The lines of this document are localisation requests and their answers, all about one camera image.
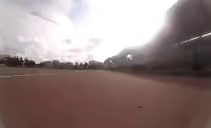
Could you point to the large dark building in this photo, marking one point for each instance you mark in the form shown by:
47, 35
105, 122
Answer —
179, 50

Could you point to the row of distant trees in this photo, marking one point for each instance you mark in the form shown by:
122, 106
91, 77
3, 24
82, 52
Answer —
73, 64

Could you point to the dark bushes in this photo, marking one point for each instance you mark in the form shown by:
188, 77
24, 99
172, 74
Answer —
18, 62

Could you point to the grey asphalt road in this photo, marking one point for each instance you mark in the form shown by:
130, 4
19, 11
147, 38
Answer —
13, 70

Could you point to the red-brown paved path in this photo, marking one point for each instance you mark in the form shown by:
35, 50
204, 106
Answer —
103, 100

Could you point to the pale painted line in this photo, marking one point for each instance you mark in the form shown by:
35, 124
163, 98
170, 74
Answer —
13, 76

